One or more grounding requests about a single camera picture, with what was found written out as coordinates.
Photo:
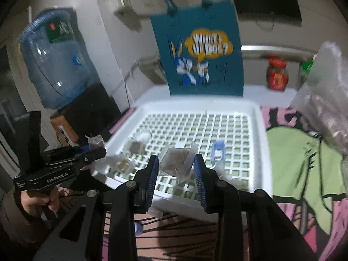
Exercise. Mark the person's left hand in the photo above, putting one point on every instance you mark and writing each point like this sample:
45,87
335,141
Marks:
35,202

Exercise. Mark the printed blanket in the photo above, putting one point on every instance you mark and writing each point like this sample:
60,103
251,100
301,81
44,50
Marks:
293,155

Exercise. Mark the black water dispenser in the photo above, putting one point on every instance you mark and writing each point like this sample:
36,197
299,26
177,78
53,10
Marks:
92,108

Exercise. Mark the teal cartoon tote bag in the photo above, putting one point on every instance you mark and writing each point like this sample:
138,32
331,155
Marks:
195,59

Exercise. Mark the green and white box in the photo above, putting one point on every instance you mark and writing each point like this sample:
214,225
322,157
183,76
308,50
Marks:
306,70

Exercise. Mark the red lid sauce jar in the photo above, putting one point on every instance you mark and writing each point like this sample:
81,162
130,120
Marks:
277,76

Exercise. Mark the clear plastic bag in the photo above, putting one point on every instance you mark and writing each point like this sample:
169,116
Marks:
323,100

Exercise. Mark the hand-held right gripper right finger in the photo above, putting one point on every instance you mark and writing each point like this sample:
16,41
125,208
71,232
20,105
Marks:
199,179

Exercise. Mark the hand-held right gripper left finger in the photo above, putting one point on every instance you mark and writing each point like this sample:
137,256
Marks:
152,179

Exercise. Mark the blue water bottle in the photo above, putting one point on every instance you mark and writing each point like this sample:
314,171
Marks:
54,68

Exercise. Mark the white wall box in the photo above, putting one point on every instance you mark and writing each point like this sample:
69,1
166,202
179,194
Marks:
122,5

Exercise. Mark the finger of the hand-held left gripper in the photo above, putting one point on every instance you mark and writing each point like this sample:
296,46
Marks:
93,155
83,148

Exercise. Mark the black wall television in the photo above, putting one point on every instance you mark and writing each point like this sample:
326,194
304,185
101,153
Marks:
266,0

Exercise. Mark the metal rail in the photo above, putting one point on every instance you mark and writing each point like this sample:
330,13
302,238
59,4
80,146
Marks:
258,50

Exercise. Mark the white perforated plastic tray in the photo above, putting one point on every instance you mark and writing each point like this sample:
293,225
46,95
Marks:
244,119

